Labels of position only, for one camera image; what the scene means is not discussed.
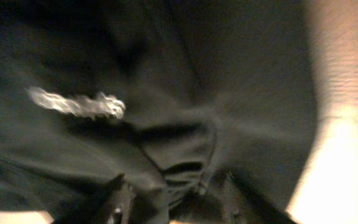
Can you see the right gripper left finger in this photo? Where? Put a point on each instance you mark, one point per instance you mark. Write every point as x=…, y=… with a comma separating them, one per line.
x=111, y=204

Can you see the black t-shirt with logo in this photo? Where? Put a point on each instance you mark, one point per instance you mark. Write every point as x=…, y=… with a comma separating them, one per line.
x=172, y=94

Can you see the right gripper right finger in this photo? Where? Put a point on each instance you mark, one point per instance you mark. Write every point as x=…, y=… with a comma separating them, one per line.
x=244, y=205

